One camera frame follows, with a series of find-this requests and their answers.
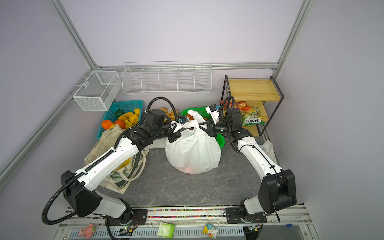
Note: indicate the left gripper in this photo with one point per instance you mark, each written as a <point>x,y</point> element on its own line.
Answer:
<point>175,136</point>

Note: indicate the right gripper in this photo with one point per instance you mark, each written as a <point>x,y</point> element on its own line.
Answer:
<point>211,130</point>

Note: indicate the white plastic grocery bag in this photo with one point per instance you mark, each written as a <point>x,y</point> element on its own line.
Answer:
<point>195,149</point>

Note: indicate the yellow chips bag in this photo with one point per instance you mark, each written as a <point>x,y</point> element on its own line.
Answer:
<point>124,164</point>

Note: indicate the beige canvas tote bag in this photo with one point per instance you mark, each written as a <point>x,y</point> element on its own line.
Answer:
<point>116,180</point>

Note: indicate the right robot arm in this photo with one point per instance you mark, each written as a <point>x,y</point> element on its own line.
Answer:
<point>278,186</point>

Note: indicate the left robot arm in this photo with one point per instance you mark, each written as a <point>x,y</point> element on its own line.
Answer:
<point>79,188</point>

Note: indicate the toy croissant bread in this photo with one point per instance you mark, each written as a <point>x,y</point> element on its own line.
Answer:
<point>164,110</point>

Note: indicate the white plastic tray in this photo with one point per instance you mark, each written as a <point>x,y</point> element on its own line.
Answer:
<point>161,143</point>

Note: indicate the red snack bag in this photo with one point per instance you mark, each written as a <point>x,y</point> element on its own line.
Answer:
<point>240,105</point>

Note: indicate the green Fox's candy bag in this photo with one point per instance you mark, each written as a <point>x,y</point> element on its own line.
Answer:
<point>252,117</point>

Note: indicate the toy banana bunch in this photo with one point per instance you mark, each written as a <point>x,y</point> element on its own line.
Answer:
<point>130,119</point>

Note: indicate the green plastic basket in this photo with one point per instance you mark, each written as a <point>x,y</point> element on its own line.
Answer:
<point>202,111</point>

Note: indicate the teal plastic basket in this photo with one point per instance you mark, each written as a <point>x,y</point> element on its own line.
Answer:
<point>127,112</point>

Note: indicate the toy orange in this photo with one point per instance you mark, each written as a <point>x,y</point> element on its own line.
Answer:
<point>120,124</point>
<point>106,124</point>

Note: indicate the green toy lime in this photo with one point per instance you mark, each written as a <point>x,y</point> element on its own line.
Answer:
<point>119,113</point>

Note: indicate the tissue pack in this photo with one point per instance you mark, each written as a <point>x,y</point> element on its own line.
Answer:
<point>269,150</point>

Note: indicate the green small box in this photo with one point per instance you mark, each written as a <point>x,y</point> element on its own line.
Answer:
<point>166,230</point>

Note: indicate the yellow white toy figure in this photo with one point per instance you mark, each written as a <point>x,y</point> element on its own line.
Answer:
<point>210,231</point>

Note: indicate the pink toy figure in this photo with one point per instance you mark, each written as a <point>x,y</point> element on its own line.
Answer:
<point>87,232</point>

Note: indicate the wooden black-frame shelf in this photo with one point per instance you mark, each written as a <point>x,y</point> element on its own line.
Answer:
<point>265,94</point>

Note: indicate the long white wire basket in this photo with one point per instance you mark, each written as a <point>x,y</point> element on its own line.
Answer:
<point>167,77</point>

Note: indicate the small white wire basket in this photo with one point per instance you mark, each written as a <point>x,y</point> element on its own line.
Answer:
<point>98,91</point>

